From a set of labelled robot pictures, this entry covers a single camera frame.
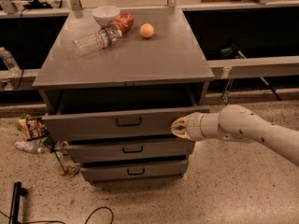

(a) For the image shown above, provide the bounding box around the black stand on floor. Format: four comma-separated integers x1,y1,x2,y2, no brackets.
8,181,28,224

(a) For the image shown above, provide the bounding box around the grey metal drawer cabinet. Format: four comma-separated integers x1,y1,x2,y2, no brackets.
33,7,214,183

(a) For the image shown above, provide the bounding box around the grey metal rail frame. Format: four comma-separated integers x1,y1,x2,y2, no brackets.
1,0,298,91

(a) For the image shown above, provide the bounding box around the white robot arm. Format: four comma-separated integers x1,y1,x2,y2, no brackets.
171,105,299,166

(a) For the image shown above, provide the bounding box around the white bowl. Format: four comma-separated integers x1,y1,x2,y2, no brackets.
92,6,121,26

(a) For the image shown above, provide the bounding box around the clear bottle at left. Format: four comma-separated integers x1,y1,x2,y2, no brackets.
0,47,21,77

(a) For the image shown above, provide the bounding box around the red soda can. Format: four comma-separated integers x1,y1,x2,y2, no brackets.
111,13,134,34

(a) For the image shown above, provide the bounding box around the brown snack bag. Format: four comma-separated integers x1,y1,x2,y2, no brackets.
17,114,48,141

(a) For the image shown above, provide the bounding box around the orange fruit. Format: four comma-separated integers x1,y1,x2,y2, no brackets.
139,23,154,39

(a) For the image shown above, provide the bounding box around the crumpled plastic bottle on floor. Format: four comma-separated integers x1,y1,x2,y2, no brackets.
14,141,44,154

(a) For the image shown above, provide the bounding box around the grey bottom drawer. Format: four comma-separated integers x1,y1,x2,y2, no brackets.
80,160,189,182

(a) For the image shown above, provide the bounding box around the clear plastic water bottle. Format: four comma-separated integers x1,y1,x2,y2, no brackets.
73,28,122,55

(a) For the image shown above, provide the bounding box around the grey middle drawer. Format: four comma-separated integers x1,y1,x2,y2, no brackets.
66,138,194,163

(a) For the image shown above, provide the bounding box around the crumpled wrapper on floor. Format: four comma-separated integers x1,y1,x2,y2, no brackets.
50,152,80,177

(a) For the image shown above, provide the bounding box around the black cable on floor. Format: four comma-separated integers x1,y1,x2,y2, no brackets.
0,206,115,224

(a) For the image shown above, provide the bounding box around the grey top drawer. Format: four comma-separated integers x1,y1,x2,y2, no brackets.
42,106,208,141

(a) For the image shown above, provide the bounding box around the grey drawer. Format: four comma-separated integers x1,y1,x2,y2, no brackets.
80,160,189,182
66,138,194,163
42,106,208,141

